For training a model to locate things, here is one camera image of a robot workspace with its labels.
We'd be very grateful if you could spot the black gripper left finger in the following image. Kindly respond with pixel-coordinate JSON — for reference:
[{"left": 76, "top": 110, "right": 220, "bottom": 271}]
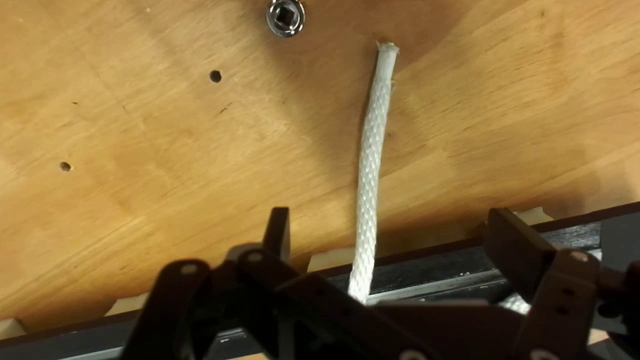
[{"left": 118, "top": 205, "right": 428, "bottom": 360}]

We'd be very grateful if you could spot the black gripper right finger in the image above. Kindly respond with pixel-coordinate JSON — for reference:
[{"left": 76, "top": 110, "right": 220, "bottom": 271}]
[{"left": 482, "top": 205, "right": 640, "bottom": 360}]

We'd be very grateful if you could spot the long black rail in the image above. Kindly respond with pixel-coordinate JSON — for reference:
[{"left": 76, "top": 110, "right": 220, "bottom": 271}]
[{"left": 0, "top": 201, "right": 640, "bottom": 360}]

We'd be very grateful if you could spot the white braided rope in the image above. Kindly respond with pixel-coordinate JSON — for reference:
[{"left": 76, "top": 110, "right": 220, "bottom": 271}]
[{"left": 347, "top": 39, "right": 535, "bottom": 315}]

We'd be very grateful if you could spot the wooden support block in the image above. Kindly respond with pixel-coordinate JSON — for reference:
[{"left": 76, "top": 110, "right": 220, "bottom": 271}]
[
  {"left": 0, "top": 315, "right": 30, "bottom": 341},
  {"left": 515, "top": 203, "right": 557, "bottom": 226},
  {"left": 105, "top": 291, "right": 152, "bottom": 320},
  {"left": 305, "top": 245, "right": 357, "bottom": 273}
]

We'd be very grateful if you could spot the small metal nut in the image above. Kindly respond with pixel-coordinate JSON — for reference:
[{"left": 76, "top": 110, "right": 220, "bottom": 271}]
[{"left": 265, "top": 0, "right": 310, "bottom": 39}]

